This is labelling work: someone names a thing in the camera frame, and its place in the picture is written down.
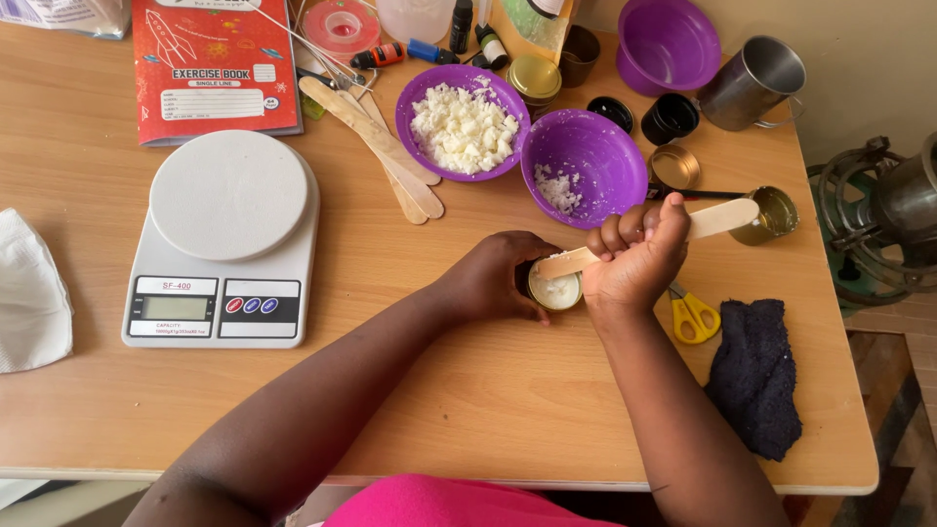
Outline person's right hand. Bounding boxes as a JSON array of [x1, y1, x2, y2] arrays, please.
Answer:
[[583, 192, 693, 318]]

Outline person's left hand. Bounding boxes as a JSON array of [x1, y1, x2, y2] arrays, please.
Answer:
[[438, 230, 565, 326]]

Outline gold tin with wax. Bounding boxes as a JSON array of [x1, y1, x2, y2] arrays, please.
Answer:
[[526, 251, 585, 313]]

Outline wax-smeared wooden stick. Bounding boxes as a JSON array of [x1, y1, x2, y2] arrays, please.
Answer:
[[532, 198, 761, 281]]

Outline clean wooden stick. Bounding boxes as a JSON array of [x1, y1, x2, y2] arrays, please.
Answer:
[[335, 90, 446, 221], [357, 94, 430, 226], [298, 75, 442, 187]]

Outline black pencil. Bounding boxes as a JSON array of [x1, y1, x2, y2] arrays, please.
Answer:
[[646, 186, 748, 203]]

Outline small remnant of wax flakes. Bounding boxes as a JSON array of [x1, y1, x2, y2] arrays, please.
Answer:
[[533, 164, 584, 215]]

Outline gold tin lid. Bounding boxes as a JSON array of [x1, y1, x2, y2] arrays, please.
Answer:
[[647, 143, 701, 192]]

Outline nearly empty purple bowl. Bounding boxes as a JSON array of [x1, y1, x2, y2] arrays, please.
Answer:
[[520, 109, 650, 231]]

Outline heap of white wax flakes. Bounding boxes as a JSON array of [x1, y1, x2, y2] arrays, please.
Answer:
[[409, 75, 521, 176]]

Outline dark blue cloth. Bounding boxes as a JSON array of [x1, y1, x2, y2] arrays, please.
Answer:
[[704, 298, 804, 463]]

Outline empty open gold tin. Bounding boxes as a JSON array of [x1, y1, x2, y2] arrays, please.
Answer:
[[729, 185, 800, 247]]

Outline black tin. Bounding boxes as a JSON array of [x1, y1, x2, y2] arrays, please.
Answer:
[[640, 92, 701, 146]]

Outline black tin lid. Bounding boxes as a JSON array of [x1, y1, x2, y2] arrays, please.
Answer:
[[586, 95, 635, 136]]

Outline purple bowl full of flakes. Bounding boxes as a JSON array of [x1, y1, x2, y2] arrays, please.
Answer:
[[394, 63, 532, 183]]

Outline closed gold-lidded tin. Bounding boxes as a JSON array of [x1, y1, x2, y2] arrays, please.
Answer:
[[506, 54, 564, 120]]

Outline green kerosene stove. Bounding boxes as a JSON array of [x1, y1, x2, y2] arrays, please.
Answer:
[[807, 135, 937, 310]]

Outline stainless steel mug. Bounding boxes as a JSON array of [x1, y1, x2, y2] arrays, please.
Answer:
[[694, 35, 808, 133]]

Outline person's pink clothing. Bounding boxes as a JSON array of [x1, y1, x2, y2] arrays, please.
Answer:
[[321, 473, 625, 527]]

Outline dark brown open tin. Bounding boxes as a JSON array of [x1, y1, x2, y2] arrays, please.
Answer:
[[558, 25, 602, 89]]

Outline blue small bottle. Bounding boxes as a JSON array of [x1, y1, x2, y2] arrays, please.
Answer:
[[406, 37, 461, 66]]

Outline empty deep purple bowl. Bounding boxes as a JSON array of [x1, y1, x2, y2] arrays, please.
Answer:
[[615, 0, 723, 98]]

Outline orange and black small bottle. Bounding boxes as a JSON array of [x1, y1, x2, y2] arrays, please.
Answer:
[[349, 41, 408, 72]]

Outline brown paper pouch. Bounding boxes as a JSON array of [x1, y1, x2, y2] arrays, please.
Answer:
[[488, 0, 581, 67]]

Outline white digital kitchen scale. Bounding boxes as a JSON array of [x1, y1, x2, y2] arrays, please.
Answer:
[[121, 129, 322, 350]]

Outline translucent plastic container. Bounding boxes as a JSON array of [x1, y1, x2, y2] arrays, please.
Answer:
[[375, 0, 457, 45]]

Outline bundle of white candle wicks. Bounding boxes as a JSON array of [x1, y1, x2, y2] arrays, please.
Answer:
[[245, 0, 376, 94]]

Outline steel pot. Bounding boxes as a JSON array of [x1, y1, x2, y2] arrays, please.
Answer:
[[873, 131, 937, 247]]

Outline pink tape roll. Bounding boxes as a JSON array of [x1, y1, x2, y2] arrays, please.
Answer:
[[302, 0, 382, 61]]

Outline red exercise book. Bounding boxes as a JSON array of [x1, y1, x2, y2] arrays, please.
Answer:
[[131, 0, 304, 146]]

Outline white paper napkin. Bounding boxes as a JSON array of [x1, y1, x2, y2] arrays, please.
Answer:
[[0, 208, 75, 375]]

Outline clear plastic bag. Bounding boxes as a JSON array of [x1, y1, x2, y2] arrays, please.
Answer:
[[0, 0, 133, 41]]

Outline yellow-handled scissors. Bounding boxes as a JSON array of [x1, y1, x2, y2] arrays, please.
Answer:
[[667, 281, 723, 345]]

